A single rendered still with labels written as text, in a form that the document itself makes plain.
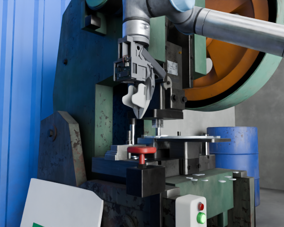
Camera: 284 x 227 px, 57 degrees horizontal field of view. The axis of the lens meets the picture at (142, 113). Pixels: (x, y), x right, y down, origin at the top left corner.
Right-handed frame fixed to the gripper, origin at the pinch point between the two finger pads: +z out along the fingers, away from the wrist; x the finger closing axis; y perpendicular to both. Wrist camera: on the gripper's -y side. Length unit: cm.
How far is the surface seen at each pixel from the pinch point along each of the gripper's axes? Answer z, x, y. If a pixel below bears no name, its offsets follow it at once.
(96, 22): -36.4, -29.1, -5.7
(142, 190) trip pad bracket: 19.7, 3.2, 2.7
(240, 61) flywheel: -28, 0, -66
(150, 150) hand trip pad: 9.7, 3.7, 0.2
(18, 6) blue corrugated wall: -83, -135, -16
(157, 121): 0.3, -21.1, -31.3
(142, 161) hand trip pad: 12.6, 0.9, 0.3
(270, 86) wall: -66, -82, -363
